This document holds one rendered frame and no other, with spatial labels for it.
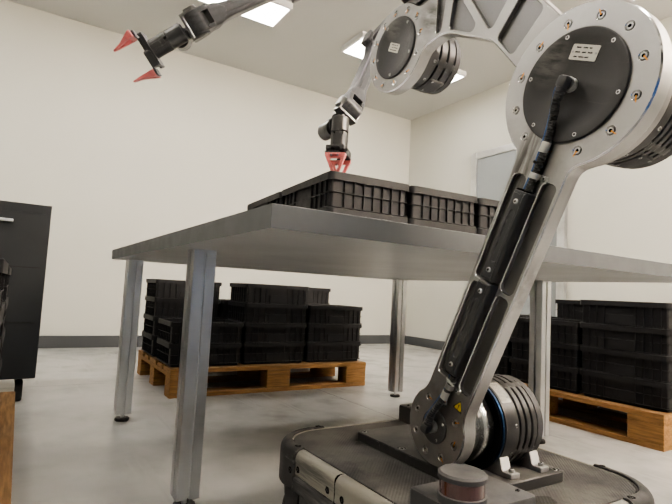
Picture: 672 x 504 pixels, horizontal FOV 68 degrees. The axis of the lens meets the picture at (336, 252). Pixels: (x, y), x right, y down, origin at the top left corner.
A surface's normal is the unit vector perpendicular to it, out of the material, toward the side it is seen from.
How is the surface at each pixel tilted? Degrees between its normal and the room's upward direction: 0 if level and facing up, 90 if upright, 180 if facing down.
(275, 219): 90
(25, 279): 90
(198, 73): 90
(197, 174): 90
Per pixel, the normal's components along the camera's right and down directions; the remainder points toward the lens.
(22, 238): 0.54, -0.04
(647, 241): -0.84, -0.09
